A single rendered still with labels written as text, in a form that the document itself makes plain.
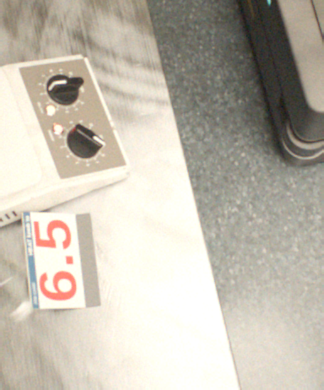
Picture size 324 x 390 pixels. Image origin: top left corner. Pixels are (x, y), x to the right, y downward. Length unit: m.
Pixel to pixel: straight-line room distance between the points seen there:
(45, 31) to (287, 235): 0.82
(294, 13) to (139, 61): 0.50
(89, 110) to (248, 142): 0.84
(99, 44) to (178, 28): 0.83
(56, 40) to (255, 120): 0.81
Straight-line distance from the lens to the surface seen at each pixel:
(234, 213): 1.68
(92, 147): 0.87
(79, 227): 0.91
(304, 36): 1.41
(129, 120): 0.94
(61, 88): 0.88
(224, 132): 1.72
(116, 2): 0.99
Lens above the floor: 1.64
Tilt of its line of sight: 75 degrees down
